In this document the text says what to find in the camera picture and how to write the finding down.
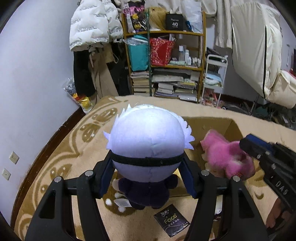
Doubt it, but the pink bear plush keychain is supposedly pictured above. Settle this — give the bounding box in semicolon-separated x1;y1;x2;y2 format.
200;129;255;180

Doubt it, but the white haired plush doll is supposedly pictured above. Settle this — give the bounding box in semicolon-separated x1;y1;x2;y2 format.
104;104;195;210

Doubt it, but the right hand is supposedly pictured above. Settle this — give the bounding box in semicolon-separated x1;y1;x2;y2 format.
265;198;291;228

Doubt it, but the cardboard box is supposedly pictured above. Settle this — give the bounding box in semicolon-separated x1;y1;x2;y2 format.
171;116;249;197

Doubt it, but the white rolling cart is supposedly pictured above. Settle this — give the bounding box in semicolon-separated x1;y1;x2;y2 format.
200;54;228;108

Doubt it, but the wooden bookshelf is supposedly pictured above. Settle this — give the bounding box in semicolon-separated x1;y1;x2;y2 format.
121;11;206;103

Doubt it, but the stack of books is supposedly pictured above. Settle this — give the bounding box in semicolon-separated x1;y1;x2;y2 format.
130;71;150;96

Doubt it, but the red gift bag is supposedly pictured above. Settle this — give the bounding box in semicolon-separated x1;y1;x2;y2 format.
150;38;175;66

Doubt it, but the beige curtain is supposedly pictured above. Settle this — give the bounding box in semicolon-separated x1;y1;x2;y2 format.
145;1;232;49

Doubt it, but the black box with 40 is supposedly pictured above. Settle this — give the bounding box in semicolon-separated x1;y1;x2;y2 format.
166;14;184;31

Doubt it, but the teal storage bag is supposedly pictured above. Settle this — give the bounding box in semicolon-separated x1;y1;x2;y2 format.
126;35;149;71

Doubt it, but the blonde wig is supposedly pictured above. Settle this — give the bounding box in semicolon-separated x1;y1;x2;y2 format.
148;6;168;31

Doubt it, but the white puffer jacket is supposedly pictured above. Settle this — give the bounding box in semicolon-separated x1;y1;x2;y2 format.
69;0;123;52

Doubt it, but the wall socket lower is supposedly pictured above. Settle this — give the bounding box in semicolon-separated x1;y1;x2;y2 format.
2;168;11;180

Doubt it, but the wall socket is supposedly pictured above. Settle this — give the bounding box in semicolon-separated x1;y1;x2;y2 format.
2;168;11;180
9;151;19;165

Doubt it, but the wall socket upper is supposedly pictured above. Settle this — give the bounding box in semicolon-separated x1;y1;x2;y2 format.
9;151;19;165

